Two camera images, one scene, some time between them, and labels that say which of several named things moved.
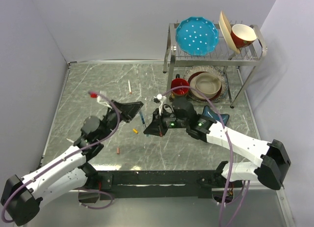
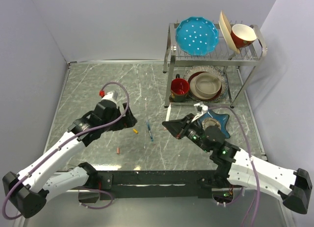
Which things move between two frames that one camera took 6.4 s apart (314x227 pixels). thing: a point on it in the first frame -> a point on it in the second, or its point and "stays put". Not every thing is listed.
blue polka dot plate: (197, 35) stays put
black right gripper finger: (157, 127) -> (176, 127)
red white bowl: (243, 36) stays put
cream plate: (226, 29) stays put
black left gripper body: (111, 121) stays put
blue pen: (143, 120) -> (149, 131)
